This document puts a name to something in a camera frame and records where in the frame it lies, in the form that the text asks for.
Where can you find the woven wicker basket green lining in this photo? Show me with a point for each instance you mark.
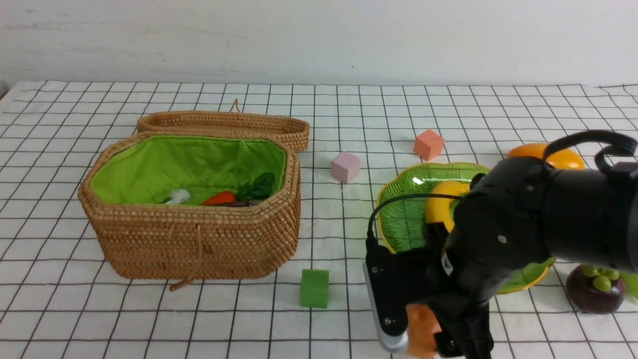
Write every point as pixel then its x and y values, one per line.
pixel 142 198

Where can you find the orange red pepper green stem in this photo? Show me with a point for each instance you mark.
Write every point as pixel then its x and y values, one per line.
pixel 259 188

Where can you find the green glass leaf plate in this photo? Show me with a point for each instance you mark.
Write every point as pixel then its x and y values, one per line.
pixel 402 223

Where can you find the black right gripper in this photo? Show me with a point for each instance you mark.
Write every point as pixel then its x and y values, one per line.
pixel 496 232

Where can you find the yellow banana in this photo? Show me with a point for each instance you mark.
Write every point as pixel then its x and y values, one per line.
pixel 443 204

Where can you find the dark purple mangosteen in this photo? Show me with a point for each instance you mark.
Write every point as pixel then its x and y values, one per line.
pixel 595 290

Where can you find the white checkered tablecloth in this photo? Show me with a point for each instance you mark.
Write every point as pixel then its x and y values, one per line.
pixel 60 300

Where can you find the green foam cube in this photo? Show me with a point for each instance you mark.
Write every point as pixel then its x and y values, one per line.
pixel 314 288

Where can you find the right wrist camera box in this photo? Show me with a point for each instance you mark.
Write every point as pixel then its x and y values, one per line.
pixel 394 281

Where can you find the orange foam cube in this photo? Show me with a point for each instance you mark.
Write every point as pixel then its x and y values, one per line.
pixel 428 145

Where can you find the woven wicker basket lid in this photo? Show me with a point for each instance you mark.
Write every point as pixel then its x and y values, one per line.
pixel 291 132

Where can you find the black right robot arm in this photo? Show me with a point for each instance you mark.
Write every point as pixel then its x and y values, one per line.
pixel 590 217

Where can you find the light green vegetable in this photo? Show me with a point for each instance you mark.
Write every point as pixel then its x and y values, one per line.
pixel 631 284

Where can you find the orange brown potato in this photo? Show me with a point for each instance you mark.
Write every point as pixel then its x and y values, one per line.
pixel 422 325

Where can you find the orange yellow mango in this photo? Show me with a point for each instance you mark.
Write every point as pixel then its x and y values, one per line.
pixel 566 159

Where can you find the pink foam cube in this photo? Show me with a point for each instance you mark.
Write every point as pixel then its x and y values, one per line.
pixel 345 167

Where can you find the purple eggplant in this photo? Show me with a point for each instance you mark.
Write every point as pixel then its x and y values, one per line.
pixel 241 203

